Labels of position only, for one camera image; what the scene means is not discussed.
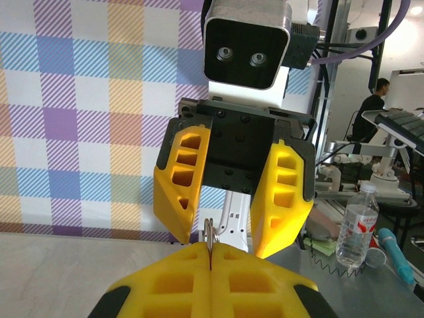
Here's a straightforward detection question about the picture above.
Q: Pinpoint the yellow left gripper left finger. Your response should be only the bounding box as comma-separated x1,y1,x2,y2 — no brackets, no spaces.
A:
87,241,213,318

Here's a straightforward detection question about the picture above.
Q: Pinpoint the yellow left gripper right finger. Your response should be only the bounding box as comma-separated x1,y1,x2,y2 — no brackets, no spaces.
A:
211,242,339,318

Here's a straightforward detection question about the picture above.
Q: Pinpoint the silver key ring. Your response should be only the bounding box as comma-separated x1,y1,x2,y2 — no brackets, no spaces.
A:
203,217,220,260

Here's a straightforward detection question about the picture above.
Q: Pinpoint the green notepad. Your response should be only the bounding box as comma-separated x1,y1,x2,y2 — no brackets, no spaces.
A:
303,235,336,256

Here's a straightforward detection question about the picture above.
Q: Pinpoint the clear plastic water bottle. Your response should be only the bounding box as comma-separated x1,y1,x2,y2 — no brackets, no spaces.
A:
335,181,380,270

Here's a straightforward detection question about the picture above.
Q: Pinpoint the grey mesh microphone head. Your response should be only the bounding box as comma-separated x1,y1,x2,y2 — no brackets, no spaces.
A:
364,248,388,270

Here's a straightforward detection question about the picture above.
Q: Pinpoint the blue microphone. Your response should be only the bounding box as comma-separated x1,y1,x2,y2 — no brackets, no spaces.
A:
377,227,415,286

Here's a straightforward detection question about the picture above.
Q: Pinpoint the person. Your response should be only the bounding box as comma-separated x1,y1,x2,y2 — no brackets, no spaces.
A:
351,78,391,140

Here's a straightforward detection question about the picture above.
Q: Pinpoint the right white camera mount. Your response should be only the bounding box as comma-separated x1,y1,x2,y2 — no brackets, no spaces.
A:
207,66,289,109

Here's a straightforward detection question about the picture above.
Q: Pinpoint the black spiral cable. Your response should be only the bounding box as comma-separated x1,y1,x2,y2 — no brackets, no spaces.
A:
310,246,365,277

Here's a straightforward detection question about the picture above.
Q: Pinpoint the aluminium corner post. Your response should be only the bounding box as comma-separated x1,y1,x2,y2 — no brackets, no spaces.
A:
311,0,350,206

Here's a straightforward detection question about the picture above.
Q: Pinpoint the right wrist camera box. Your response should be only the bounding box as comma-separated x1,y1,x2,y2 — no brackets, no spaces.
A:
201,0,293,91

